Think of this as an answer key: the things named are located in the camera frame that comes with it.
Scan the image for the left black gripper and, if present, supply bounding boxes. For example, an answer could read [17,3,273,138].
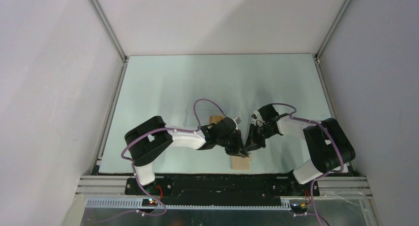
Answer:
[216,129,249,158]

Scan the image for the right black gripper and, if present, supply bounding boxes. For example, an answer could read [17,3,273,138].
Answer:
[245,123,275,152]

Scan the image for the tan leather card holder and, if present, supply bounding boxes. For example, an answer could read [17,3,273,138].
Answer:
[230,155,252,171]

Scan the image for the clear plastic card box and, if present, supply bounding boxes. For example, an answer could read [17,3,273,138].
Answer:
[183,108,224,128]

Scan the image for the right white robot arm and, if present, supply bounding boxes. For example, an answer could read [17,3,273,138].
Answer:
[244,103,356,195]

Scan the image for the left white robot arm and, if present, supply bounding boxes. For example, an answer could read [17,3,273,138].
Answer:
[121,116,249,195]

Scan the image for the gold credit card in box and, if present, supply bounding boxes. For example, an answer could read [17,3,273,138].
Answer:
[209,116,224,124]

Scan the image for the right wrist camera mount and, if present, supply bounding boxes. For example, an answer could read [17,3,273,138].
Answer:
[251,111,262,126]

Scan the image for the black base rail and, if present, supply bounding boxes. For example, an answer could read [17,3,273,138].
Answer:
[124,174,310,207]

